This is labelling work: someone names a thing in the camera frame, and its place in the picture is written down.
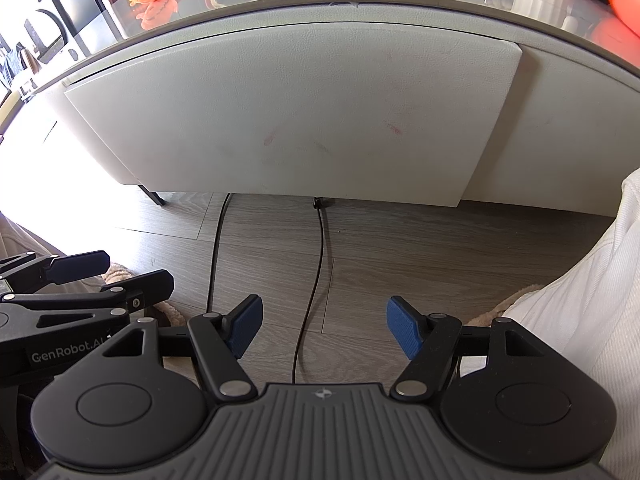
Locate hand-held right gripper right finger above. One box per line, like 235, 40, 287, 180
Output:
386, 295, 544, 404

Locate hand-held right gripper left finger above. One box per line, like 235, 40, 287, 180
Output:
102, 294, 265, 404

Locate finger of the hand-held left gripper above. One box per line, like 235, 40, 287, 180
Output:
0, 269, 175, 335
0, 249, 111, 294

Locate white table drawer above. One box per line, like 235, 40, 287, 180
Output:
63, 20, 524, 209

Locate beige fuzzy slipper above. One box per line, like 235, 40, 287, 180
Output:
100, 262, 189, 332
467, 284, 544, 329

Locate beige cloth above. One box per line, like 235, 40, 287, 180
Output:
0, 214, 66, 262

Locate person's white pants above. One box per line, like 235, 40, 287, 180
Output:
464, 167, 640, 480

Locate white marble-top table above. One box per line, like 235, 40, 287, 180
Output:
0, 0, 640, 222

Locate black floor cable with connector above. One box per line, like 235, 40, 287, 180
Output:
291, 197, 332, 386

